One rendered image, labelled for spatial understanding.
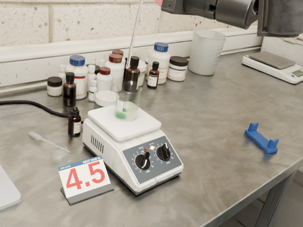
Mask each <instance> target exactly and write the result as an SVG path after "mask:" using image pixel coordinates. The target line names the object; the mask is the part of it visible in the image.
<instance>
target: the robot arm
mask: <svg viewBox="0 0 303 227"><path fill-rule="evenodd" d="M154 1H155V2H156V3H157V4H158V5H159V6H160V7H161V11H164V12H167V13H170V14H180V15H194V16H200V17H204V18H207V19H211V20H212V19H213V20H215V19H216V21H218V22H221V23H225V24H228V25H231V26H234V27H239V28H242V29H245V30H247V29H248V28H249V27H250V26H251V24H252V23H253V22H255V21H257V20H258V23H257V36H263V37H282V38H294V37H297V36H299V34H302V33H303V0H154Z"/></svg>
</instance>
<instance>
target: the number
mask: <svg viewBox="0 0 303 227"><path fill-rule="evenodd" d="M60 172H61V175H62V178H63V181H64V185H65V188H66V192H67V194H70V193H73V192H76V191H79V190H82V189H85V188H88V187H91V186H94V185H97V184H100V183H103V182H106V181H108V178H107V175H106V172H105V169H104V166H103V163H102V160H101V159H100V160H97V161H94V162H90V163H86V164H83V165H79V166H76V167H73V168H68V169H65V170H62V171H60Z"/></svg>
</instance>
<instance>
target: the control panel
mask: <svg viewBox="0 0 303 227"><path fill-rule="evenodd" d="M165 143H166V144H167V145H168V147H169V151H170V155H171V156H170V159H169V160H167V161H163V160H161V159H160V158H159V157H158V156H157V153H156V151H157V149H158V148H159V147H161V146H163V145H164V144H165ZM151 146H153V147H154V149H153V150H152V149H151ZM143 149H146V150H147V152H149V153H150V156H149V160H150V162H151V165H150V167H149V168H148V169H146V170H142V169H140V168H139V167H138V166H137V165H136V162H135V159H136V157H137V156H138V155H140V154H145V153H146V152H144V151H143ZM122 152H123V154H124V156H125V158H126V160H127V162H128V163H129V165H130V167H131V169H132V171H133V173H134V175H135V177H136V178H137V180H138V182H139V183H140V184H141V183H144V182H146V181H148V180H150V179H152V178H155V177H157V176H159V175H161V174H163V173H165V172H167V171H169V170H172V169H174V168H176V167H178V166H180V165H182V163H181V161H180V159H179V158H178V156H177V154H176V153H175V151H174V149H173V148H172V146H171V144H170V143H169V141H168V140H167V138H166V136H162V137H159V138H156V139H154V140H151V141H148V142H145V143H142V144H140V145H137V146H134V147H131V148H129V149H126V150H123V151H122Z"/></svg>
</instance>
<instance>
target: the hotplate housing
mask: <svg viewBox="0 0 303 227"><path fill-rule="evenodd" d="M162 136H166V134H165V133H164V132H163V131H162V130H161V129H156V130H154V131H151V132H147V133H144V134H141V135H139V136H135V137H132V138H129V139H126V140H124V141H117V140H115V139H114V138H113V137H112V136H111V135H109V134H108V133H107V132H106V131H105V130H103V129H102V128H101V127H100V126H99V125H97V124H96V123H95V122H94V121H93V120H91V119H90V118H86V119H85V120H84V121H83V139H82V141H83V144H84V145H85V146H86V147H87V148H88V149H89V150H90V151H91V152H92V153H93V154H94V155H95V156H96V157H97V156H100V155H101V156H102V159H103V162H104V165H105V166H106V167H107V168H108V169H109V170H110V171H111V172H112V173H113V174H115V176H117V177H118V178H119V179H120V180H121V181H122V182H123V183H124V184H125V185H126V186H127V187H128V188H129V189H130V190H131V191H132V192H133V193H134V194H135V195H138V194H140V193H142V192H145V191H147V190H149V189H151V188H153V187H155V186H157V185H159V184H161V183H163V182H165V181H167V180H169V179H171V178H174V177H175V176H177V175H180V174H181V172H182V171H183V166H184V164H183V163H182V161H181V159H180V158H179V156H178V155H177V156H178V158H179V159H180V161H181V163H182V165H180V166H178V167H176V168H174V169H172V170H169V171H167V172H165V173H163V174H161V175H159V176H157V177H155V178H152V179H150V180H148V181H146V182H144V183H141V184H140V183H139V182H138V180H137V178H136V177H135V175H134V173H133V171H132V169H131V167H130V165H129V163H128V162H127V160H126V158H125V156H124V154H123V152H122V151H123V150H126V149H129V148H131V147H134V146H137V145H140V144H142V143H145V142H148V141H151V140H154V139H156V138H159V137H162ZM166 138H167V136H166ZM167 140H168V141H169V139H168V138H167ZM169 143H170V141H169ZM170 144H171V143H170ZM171 146H172V144H171ZM172 148H173V146H172ZM173 149H174V148H173ZM174 151H175V150H174ZM175 153H176V151H175ZM176 154H177V153H176Z"/></svg>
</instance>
